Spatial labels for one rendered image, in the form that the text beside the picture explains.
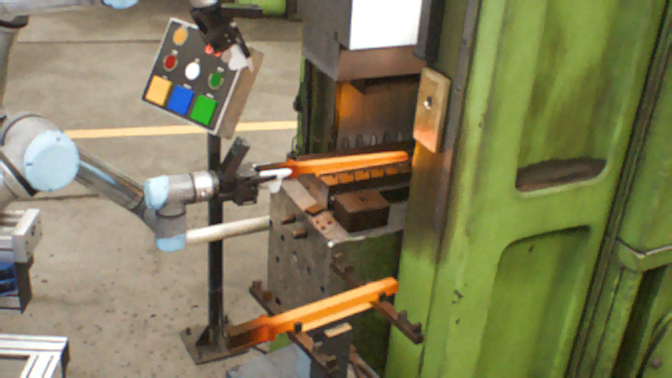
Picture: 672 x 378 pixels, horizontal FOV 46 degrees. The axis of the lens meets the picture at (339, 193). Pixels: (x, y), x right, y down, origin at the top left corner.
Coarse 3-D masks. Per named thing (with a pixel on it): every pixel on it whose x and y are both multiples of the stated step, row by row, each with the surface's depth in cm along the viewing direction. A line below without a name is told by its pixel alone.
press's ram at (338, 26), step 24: (312, 0) 190; (336, 0) 179; (360, 0) 172; (384, 0) 175; (408, 0) 178; (336, 24) 180; (360, 24) 175; (384, 24) 178; (408, 24) 181; (360, 48) 178
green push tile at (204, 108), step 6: (198, 96) 232; (204, 96) 231; (198, 102) 231; (204, 102) 230; (210, 102) 229; (216, 102) 228; (198, 108) 231; (204, 108) 230; (210, 108) 229; (192, 114) 232; (198, 114) 231; (204, 114) 229; (210, 114) 228; (198, 120) 230; (204, 120) 229; (210, 120) 229
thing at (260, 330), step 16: (368, 288) 167; (384, 288) 168; (320, 304) 161; (336, 304) 161; (352, 304) 164; (256, 320) 153; (272, 320) 155; (288, 320) 155; (304, 320) 158; (240, 336) 151; (256, 336) 153; (272, 336) 153
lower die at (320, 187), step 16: (384, 144) 226; (400, 144) 226; (304, 160) 211; (400, 160) 212; (304, 176) 211; (320, 176) 202; (336, 176) 203; (352, 176) 204; (368, 176) 204; (320, 192) 204; (336, 192) 201
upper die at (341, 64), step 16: (304, 32) 197; (320, 32) 189; (304, 48) 198; (320, 48) 190; (336, 48) 182; (368, 48) 185; (384, 48) 187; (400, 48) 189; (320, 64) 191; (336, 64) 184; (352, 64) 185; (368, 64) 187; (384, 64) 189; (400, 64) 191; (416, 64) 193; (336, 80) 185
